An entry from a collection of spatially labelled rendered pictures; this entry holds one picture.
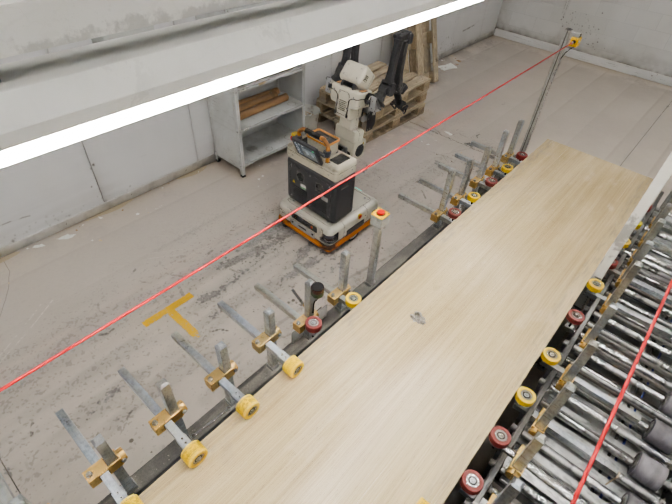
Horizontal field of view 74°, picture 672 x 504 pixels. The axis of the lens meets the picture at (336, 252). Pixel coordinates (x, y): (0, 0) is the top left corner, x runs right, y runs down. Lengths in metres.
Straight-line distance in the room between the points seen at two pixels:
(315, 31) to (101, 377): 2.79
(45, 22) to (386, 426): 1.68
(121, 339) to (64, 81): 2.89
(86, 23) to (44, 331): 3.18
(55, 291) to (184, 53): 3.35
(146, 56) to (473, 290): 2.05
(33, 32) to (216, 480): 1.53
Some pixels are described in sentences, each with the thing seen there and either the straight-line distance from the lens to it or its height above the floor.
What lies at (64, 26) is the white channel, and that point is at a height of 2.43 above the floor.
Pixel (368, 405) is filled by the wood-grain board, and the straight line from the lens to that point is 1.95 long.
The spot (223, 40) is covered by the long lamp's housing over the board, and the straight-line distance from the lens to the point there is 0.76.
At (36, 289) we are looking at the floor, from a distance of 4.03.
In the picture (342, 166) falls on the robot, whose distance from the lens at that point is 3.37.
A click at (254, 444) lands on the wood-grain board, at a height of 0.90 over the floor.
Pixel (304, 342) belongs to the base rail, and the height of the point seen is 0.70.
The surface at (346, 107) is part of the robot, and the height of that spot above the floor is 1.11.
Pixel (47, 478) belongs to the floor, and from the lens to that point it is 3.10.
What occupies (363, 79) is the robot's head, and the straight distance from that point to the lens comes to 3.48.
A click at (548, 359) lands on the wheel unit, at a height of 0.91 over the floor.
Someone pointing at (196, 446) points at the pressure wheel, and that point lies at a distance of 1.82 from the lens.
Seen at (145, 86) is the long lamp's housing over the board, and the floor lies 2.35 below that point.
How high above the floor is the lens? 2.61
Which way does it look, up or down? 43 degrees down
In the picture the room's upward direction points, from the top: 4 degrees clockwise
